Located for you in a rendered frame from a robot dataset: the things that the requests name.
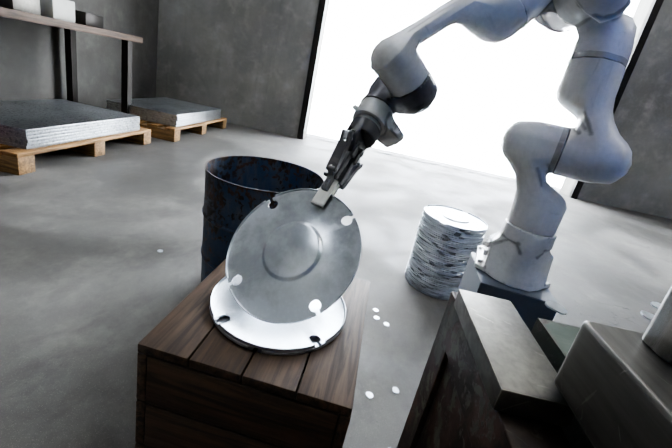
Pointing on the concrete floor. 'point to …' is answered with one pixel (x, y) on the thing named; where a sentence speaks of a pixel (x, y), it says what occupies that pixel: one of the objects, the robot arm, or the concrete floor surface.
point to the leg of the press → (486, 383)
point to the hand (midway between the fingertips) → (325, 193)
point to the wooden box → (243, 382)
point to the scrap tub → (242, 197)
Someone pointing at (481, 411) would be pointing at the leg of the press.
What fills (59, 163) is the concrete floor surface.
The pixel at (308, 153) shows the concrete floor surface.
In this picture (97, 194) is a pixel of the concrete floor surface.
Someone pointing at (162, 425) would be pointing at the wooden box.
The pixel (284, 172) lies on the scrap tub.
